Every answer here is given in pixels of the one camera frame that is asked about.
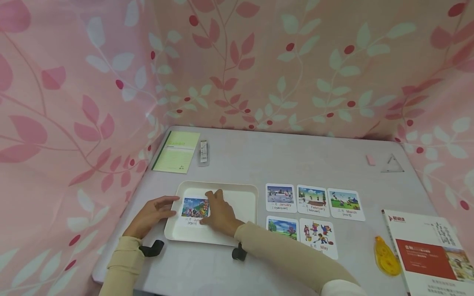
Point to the green tree picture card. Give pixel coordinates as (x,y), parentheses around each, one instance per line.
(281,227)

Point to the person's right fingers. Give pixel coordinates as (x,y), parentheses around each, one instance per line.
(214,199)

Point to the white and red book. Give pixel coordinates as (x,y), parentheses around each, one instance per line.
(433,259)

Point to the person's left fingers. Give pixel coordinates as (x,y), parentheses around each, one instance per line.
(167,200)

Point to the pink eraser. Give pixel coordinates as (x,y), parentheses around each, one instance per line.
(370,160)

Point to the working children picture card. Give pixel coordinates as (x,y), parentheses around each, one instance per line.
(319,236)

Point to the green field picture card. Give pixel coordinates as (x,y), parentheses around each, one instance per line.
(345,204)

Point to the green notebook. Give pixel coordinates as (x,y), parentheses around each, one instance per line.
(176,152)

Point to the person's right hand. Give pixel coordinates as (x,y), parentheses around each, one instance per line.
(222,216)

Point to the clear triangle ruler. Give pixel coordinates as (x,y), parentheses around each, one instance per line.
(392,167)

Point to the snow scene picture card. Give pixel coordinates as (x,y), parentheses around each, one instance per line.
(280,197)

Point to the person's left hand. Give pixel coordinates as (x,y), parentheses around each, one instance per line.
(144,216)

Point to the person's right thumb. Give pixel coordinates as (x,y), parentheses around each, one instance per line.
(207,220)

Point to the person's right forearm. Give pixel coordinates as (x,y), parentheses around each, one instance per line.
(292,257)

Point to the white plastic tray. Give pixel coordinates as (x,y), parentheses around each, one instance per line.
(242,205)

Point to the person's left thumb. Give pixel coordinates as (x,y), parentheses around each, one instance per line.
(167,213)

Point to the yellow correction tape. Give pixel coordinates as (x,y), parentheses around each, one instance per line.
(387,257)

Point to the street festival picture card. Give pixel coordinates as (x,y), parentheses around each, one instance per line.
(313,200)

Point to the person's left forearm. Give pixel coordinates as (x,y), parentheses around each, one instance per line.
(120,267)

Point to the black wrist band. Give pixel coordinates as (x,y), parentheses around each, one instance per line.
(239,253)
(152,248)

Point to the colourful crowd picture card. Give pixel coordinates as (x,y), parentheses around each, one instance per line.
(193,207)

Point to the clear pencil lead case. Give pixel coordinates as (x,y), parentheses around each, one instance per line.
(203,153)

